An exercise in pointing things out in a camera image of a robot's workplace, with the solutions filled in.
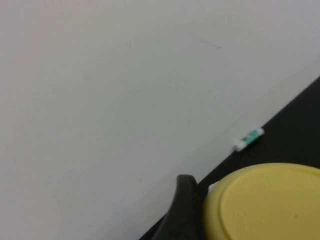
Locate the yellow plastic cup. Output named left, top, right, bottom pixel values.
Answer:
left=202, top=162, right=320, bottom=240

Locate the white green glue stick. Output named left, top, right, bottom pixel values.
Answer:
left=233, top=127, right=265, bottom=152

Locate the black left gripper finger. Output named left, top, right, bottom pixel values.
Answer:
left=152, top=174, right=206, bottom=240

